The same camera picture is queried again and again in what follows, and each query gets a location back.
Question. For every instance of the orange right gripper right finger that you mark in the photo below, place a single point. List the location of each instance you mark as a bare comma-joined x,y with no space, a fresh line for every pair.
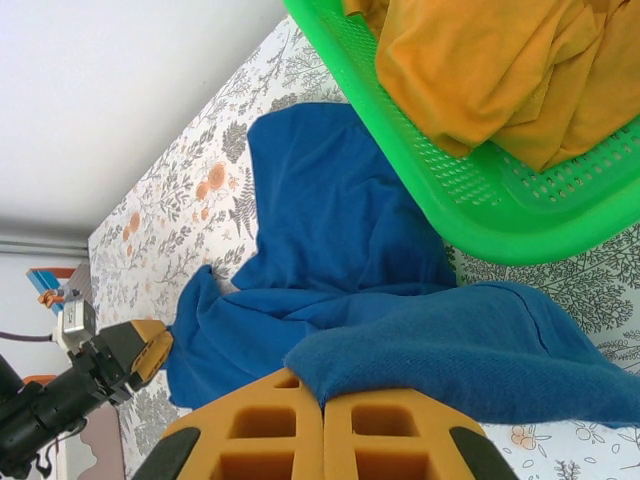
400,440

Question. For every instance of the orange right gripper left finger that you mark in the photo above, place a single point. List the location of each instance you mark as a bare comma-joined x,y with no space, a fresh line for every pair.
240,435

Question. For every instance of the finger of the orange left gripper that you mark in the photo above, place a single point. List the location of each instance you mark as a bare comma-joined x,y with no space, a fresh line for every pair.
152,362
130,342

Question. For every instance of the blue t-shirt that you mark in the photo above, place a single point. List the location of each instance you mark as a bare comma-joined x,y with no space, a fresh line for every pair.
325,225

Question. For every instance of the green plastic basket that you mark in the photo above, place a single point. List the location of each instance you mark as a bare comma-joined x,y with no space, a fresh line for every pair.
450,200

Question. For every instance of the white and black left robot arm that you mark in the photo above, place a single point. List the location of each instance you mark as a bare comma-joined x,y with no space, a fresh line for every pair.
7,375

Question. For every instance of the yellow t-shirt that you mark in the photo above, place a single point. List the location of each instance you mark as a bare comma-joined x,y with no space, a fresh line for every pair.
475,75

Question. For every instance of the floral tablecloth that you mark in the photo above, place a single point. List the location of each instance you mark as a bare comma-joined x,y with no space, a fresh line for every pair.
175,225

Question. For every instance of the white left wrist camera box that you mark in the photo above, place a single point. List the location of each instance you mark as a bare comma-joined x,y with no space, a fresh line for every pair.
72,320

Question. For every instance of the blue and orange wall sticker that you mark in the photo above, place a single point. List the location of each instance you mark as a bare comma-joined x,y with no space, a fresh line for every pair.
47,287

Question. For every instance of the aluminium frame post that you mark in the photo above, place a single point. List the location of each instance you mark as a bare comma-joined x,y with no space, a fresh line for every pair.
40,246

